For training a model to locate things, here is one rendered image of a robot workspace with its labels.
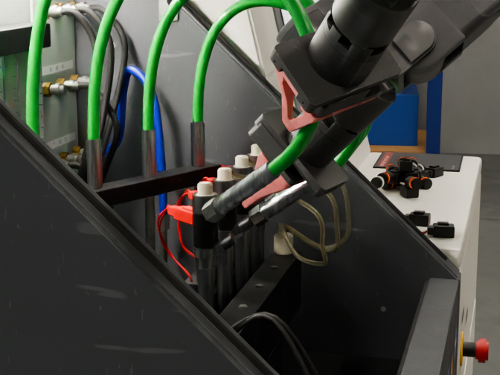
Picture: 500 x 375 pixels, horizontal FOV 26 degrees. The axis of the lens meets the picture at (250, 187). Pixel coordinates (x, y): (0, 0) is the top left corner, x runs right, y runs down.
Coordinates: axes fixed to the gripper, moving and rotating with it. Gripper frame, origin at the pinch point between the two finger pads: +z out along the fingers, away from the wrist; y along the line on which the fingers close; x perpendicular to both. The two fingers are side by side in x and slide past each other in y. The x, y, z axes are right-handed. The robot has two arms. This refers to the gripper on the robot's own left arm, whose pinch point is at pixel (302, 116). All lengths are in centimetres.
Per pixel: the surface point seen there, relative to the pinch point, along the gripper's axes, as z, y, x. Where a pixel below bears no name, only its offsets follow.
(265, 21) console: 37, -30, -31
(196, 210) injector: 21.0, 3.5, -2.8
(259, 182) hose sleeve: 5.9, 4.2, 2.3
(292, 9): -6.9, -0.6, -7.1
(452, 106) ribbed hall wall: 467, -442, -157
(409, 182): 59, -52, -6
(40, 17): 15.7, 10.3, -28.0
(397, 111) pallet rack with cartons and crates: 402, -345, -145
